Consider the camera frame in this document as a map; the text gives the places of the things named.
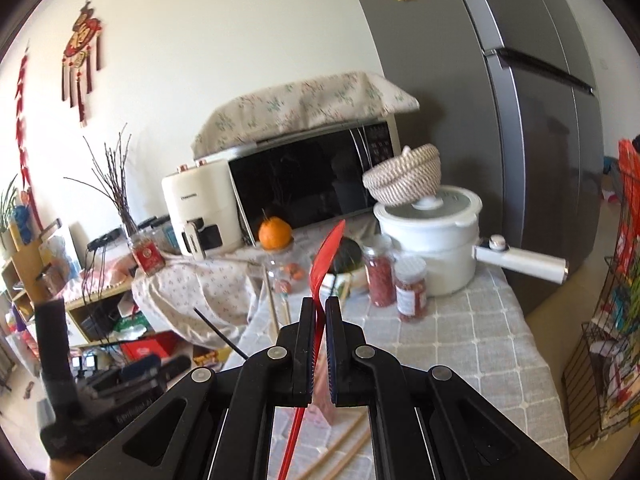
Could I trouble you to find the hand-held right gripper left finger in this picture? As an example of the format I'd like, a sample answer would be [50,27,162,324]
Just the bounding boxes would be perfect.
[65,296,323,480]

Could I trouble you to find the red tin vase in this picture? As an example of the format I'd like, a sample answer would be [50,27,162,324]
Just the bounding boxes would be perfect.
[129,234,166,276]

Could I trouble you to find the red plastic spoon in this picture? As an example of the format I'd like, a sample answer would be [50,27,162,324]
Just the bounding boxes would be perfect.
[277,219,347,480]

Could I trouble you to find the jar of red berries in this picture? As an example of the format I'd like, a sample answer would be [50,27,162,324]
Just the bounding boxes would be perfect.
[361,235,397,308]

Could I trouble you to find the orange fruit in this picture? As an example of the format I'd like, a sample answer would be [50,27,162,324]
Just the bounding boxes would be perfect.
[258,216,293,252]

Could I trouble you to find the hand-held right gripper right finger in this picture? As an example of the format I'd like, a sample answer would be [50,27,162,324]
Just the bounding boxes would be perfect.
[325,296,578,480]

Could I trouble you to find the black chopstick with gold band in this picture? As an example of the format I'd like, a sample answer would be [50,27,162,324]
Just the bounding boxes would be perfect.
[193,307,248,360]

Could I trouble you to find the floral microwave cover cloth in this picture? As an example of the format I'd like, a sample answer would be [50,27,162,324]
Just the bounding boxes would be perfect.
[190,71,421,161]

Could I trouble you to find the white electric pot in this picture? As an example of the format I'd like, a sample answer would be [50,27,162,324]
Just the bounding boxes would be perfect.
[374,185,483,297]

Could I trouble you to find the brown wooden chopstick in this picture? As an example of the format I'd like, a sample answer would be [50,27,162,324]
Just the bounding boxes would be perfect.
[327,432,372,480]

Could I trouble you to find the dried dark branches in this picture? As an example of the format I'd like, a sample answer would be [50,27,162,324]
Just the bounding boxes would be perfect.
[64,125,138,238]

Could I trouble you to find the grey refrigerator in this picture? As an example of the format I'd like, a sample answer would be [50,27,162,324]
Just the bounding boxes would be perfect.
[345,0,608,318]

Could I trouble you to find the white pot handle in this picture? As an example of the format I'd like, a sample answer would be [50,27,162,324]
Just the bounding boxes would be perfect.
[472,235,570,282]

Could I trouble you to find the clear glass jar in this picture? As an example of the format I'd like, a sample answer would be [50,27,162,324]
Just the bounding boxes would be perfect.
[267,252,307,297]

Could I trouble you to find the cream air fryer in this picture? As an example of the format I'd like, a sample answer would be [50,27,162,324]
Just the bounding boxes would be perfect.
[161,158,247,261]

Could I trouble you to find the black microwave oven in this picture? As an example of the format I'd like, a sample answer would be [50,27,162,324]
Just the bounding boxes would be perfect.
[227,119,401,251]

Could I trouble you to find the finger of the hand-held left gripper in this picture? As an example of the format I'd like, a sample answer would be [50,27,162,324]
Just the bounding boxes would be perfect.
[157,355,195,383]

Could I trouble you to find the floral table cloth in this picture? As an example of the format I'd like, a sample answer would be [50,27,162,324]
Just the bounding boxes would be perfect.
[131,247,273,348]

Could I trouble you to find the grey quilted tablecloth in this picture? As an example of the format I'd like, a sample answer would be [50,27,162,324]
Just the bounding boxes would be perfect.
[220,255,571,480]

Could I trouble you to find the red knot wall ornament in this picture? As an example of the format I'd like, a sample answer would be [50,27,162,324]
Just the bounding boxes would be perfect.
[61,0,103,128]

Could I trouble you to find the wire snack rack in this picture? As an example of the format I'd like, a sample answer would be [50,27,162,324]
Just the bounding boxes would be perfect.
[562,137,640,451]

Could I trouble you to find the jar with white label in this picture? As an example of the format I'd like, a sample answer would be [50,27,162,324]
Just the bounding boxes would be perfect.
[394,256,430,323]

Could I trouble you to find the wooden storage shelf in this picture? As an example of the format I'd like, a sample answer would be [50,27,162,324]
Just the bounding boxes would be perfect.
[0,217,136,346]

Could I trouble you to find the red cardboard box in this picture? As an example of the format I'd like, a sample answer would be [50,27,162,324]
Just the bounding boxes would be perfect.
[120,336,173,363]

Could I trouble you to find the woven rattan basket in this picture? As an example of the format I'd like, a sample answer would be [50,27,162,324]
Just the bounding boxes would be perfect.
[362,143,443,206]

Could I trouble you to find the green potted plant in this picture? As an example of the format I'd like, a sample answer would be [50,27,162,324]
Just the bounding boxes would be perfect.
[0,175,23,241]

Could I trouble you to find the glass jar black lid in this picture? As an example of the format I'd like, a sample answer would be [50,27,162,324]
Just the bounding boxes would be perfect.
[137,215,176,253]

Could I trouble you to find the dark green squash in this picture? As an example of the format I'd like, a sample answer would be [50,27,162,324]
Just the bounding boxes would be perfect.
[327,236,362,276]

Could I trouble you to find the red chili string ornament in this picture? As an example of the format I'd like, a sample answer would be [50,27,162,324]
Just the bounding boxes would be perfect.
[14,45,36,201]

